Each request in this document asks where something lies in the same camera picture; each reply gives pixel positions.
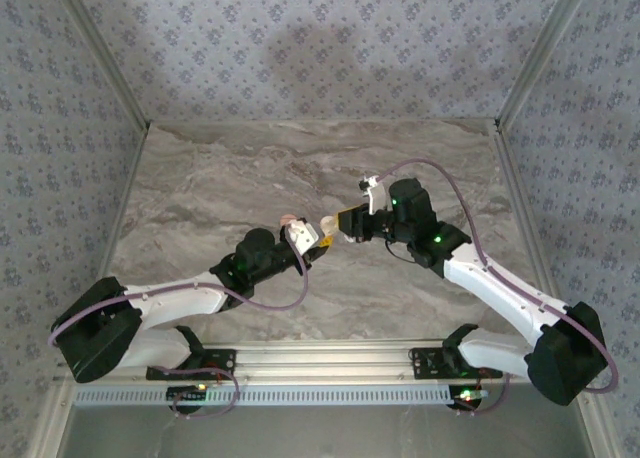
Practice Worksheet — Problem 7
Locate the grey metal panel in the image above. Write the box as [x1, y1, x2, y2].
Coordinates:
[62, 402, 599, 458]

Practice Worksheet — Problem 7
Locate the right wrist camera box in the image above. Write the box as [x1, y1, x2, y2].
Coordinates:
[357, 175, 389, 216]

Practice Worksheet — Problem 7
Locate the aluminium side rail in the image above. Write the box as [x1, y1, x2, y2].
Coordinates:
[488, 120, 599, 349]

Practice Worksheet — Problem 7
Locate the long aluminium base rail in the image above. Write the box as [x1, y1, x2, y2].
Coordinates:
[53, 344, 600, 385]

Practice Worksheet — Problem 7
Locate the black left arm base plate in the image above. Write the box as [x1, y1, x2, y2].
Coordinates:
[144, 347, 238, 382]

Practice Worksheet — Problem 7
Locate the black controller board with LED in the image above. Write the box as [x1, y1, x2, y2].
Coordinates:
[448, 385, 490, 412]
[166, 384, 210, 412]

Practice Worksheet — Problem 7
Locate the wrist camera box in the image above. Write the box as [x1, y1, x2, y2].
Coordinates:
[284, 217, 322, 255]
[357, 175, 389, 216]

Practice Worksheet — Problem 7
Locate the aluminium frame post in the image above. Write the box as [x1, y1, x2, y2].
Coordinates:
[493, 0, 600, 129]
[47, 0, 152, 129]

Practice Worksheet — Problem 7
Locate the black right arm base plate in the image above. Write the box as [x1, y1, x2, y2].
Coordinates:
[407, 345, 504, 382]

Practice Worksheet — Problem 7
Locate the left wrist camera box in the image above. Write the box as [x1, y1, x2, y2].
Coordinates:
[284, 217, 322, 255]

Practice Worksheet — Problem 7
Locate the grey slotted cable duct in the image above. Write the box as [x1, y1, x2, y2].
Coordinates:
[71, 383, 469, 408]

